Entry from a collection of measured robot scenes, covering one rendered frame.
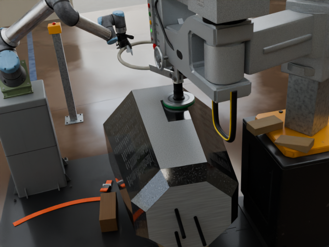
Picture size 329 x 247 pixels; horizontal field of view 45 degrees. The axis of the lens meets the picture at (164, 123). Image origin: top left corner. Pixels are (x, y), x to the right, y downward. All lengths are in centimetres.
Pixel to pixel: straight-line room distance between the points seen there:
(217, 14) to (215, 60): 27
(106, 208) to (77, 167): 81
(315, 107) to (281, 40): 54
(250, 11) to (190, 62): 51
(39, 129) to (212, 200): 160
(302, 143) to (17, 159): 213
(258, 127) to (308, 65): 47
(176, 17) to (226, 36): 66
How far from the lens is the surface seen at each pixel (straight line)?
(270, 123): 250
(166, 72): 262
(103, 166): 364
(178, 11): 239
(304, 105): 244
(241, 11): 171
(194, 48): 206
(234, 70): 187
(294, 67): 232
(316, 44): 222
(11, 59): 299
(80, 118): 452
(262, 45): 195
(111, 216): 291
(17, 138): 323
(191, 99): 266
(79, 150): 397
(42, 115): 315
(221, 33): 177
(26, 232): 318
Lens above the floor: 206
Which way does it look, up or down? 29 degrees down
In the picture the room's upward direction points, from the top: 5 degrees counter-clockwise
